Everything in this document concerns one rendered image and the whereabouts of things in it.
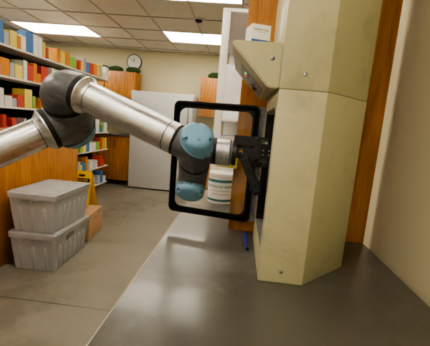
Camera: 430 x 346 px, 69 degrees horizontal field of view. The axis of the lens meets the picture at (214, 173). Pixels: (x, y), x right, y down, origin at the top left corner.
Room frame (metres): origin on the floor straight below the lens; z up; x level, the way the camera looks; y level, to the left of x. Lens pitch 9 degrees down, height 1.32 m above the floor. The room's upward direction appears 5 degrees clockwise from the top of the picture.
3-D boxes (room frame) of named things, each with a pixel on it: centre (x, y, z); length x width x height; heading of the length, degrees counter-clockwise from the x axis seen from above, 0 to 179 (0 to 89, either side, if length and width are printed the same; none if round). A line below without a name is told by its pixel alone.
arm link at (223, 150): (0.88, -0.02, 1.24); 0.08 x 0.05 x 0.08; 176
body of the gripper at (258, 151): (0.87, -0.10, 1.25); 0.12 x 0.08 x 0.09; 86
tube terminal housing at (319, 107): (0.88, -0.27, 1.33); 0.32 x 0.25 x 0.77; 176
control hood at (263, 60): (0.89, -0.08, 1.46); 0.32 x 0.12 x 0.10; 176
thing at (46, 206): (2.66, 1.41, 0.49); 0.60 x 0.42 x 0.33; 176
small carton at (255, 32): (0.84, -0.08, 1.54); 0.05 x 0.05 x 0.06; 13
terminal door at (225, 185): (1.08, 0.01, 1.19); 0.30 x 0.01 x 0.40; 76
